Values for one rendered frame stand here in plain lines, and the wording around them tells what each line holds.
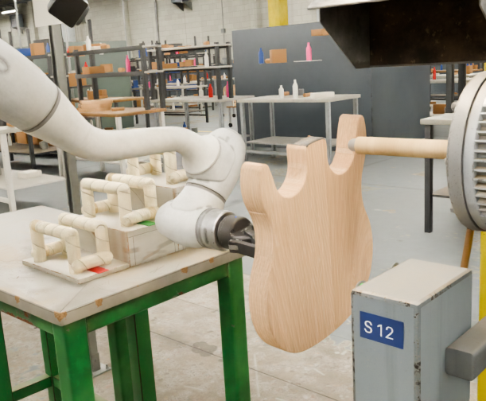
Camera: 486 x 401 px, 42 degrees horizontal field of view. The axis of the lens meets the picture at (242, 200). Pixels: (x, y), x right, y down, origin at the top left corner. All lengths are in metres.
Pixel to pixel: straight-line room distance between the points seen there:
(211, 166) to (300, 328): 0.43
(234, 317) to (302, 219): 0.66
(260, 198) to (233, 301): 0.72
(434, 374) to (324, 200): 0.45
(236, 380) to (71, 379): 0.55
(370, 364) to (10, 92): 0.69
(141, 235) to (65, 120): 0.54
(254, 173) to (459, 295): 0.38
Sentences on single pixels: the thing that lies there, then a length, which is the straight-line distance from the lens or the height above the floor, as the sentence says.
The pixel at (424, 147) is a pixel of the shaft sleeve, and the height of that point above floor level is 1.25.
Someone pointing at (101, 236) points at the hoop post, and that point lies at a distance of 1.60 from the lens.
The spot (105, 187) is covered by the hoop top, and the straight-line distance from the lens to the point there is 1.67.
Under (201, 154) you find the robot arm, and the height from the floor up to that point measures 1.22.
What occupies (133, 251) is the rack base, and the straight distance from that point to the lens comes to 1.62.
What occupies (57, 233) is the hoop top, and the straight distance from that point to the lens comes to 1.59.
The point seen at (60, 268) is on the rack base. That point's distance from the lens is 1.65.
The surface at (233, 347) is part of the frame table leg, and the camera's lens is 1.79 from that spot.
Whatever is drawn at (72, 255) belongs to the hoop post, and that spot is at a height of 0.99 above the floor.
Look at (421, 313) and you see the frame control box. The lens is 0.81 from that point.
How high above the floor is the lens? 1.41
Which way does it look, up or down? 12 degrees down
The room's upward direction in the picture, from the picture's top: 3 degrees counter-clockwise
